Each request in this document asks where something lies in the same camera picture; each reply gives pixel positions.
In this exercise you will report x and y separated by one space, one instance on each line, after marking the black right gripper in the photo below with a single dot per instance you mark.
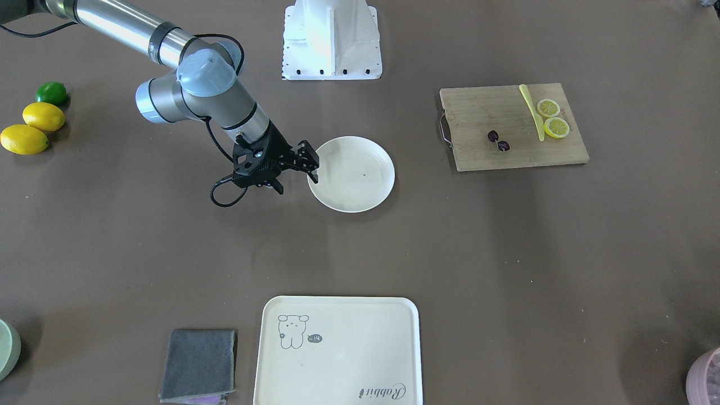
279 144

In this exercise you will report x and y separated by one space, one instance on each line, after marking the cream round plate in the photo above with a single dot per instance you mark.
355 175

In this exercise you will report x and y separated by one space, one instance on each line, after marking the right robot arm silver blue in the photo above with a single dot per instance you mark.
203 83

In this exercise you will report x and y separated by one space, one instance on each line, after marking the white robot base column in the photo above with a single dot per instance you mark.
331 40

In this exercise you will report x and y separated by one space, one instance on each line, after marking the cream rabbit tray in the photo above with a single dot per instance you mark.
339 350

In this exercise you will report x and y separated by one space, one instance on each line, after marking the wooden cutting board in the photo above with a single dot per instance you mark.
469 113

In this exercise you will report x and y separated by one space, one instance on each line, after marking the dark grey folded cloth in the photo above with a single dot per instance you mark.
199 366

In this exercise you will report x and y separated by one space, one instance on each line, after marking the green lime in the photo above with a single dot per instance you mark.
54 93

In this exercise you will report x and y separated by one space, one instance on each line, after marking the yellow plastic knife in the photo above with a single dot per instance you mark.
537 119

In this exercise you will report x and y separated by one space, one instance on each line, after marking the yellow lemon far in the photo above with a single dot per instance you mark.
43 116

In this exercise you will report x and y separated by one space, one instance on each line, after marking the yellow lemon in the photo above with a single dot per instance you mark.
43 116
24 140

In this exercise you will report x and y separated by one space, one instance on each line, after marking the lemon slice upper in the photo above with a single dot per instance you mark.
548 108

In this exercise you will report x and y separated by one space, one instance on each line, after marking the lemon slice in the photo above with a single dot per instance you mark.
548 108
556 127

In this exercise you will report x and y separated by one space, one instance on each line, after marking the lemon slice lower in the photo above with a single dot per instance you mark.
556 127

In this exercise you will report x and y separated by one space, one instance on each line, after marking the yellow lemon near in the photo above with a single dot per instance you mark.
24 140

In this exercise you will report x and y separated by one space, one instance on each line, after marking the green bowl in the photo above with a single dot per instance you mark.
10 348

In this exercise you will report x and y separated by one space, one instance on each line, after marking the pink bowl with ice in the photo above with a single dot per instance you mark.
702 381

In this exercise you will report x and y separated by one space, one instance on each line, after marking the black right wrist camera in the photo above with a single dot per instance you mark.
253 168

